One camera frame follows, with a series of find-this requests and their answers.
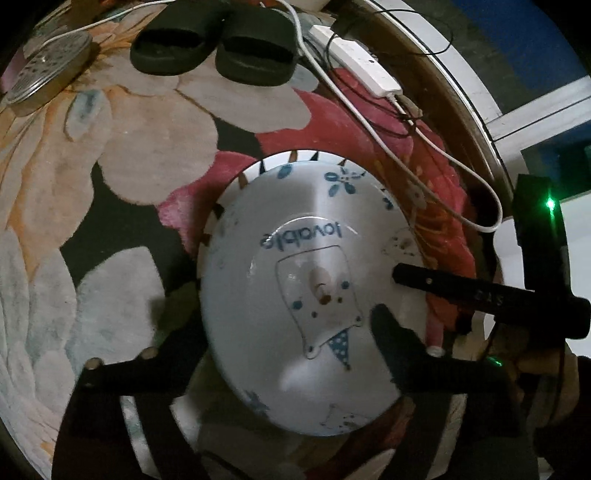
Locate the white plate striped rim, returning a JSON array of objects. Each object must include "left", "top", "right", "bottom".
[{"left": 199, "top": 150, "right": 352, "bottom": 278}]

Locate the thin black cable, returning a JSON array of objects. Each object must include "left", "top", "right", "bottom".
[{"left": 330, "top": 0, "right": 457, "bottom": 139}]

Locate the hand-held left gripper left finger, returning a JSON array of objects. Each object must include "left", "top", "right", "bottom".
[{"left": 51, "top": 346, "right": 211, "bottom": 480}]

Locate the white cable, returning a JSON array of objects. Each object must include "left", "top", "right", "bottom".
[{"left": 41, "top": 0, "right": 504, "bottom": 234}]

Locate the round perforated metal tin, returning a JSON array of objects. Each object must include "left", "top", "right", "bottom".
[{"left": 2, "top": 31, "right": 93, "bottom": 116}]

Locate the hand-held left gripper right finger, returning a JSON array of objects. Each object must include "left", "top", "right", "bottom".
[{"left": 370, "top": 304, "right": 541, "bottom": 480}]

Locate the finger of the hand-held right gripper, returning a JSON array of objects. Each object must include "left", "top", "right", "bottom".
[{"left": 392, "top": 262, "right": 570, "bottom": 325}]

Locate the floral rug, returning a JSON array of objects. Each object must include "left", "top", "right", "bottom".
[{"left": 0, "top": 0, "right": 509, "bottom": 480}]

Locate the black slipper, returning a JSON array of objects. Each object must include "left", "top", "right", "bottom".
[
  {"left": 130, "top": 0, "right": 228, "bottom": 76},
  {"left": 215, "top": 9, "right": 302, "bottom": 86}
]

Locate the white bear print plate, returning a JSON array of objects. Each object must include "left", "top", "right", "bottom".
[{"left": 199, "top": 159, "right": 428, "bottom": 437}]

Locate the white power strip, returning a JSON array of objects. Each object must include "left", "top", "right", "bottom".
[{"left": 308, "top": 24, "right": 403, "bottom": 99}]

